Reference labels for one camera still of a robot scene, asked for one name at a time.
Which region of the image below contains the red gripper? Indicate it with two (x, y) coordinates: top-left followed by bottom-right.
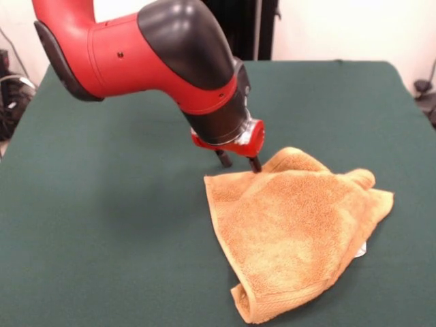
(189, 117), (266, 173)

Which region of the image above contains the tan terry towel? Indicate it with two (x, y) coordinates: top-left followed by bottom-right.
(203, 146), (395, 324)

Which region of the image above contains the dark green table cloth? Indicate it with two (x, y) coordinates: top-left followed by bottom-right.
(0, 59), (436, 327)

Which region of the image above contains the black rounded floor base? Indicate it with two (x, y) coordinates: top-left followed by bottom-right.
(0, 69), (37, 141)
(414, 79), (436, 129)

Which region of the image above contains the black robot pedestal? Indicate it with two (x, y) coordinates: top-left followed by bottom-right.
(200, 0), (283, 62)

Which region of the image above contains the grey cable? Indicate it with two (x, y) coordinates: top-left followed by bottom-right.
(0, 27), (37, 90)

